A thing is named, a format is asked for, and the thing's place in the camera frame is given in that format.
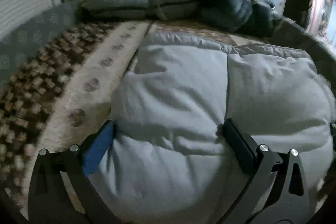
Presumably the light blue quilted jacket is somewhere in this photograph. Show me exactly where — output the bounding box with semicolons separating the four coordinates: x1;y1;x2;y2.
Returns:
89;32;335;223

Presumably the floral patterned bed blanket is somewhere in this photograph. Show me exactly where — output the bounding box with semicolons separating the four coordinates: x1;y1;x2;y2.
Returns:
1;21;259;213

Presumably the dark teal folded duvet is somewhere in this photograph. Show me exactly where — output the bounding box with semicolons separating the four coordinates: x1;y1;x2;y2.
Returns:
198;0;274;38

